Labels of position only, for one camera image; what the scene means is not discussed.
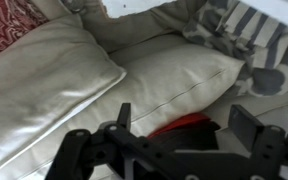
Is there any small white wooden chair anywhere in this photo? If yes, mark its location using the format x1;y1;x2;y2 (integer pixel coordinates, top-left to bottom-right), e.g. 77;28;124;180
101;0;288;32

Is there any beige fabric sofa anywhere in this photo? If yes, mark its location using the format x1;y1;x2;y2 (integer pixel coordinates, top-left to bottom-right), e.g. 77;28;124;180
0;0;288;180

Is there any grey white patterned throw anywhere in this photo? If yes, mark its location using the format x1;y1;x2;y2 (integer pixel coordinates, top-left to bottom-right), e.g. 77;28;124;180
182;0;288;98

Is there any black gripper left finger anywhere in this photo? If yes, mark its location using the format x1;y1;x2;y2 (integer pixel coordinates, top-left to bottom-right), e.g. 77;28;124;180
44;102;173;180

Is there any large beige pillow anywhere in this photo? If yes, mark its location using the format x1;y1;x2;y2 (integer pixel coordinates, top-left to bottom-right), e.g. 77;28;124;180
0;13;128;175

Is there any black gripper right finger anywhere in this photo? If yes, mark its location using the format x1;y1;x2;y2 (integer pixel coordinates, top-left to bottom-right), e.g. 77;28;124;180
228;104;288;180

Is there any red patterned blanket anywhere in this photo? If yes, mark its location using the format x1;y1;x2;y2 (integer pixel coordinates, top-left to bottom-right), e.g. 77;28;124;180
0;0;49;65

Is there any black hat red band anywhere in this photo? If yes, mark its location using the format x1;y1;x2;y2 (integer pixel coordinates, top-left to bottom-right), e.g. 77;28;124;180
146;112;222;152

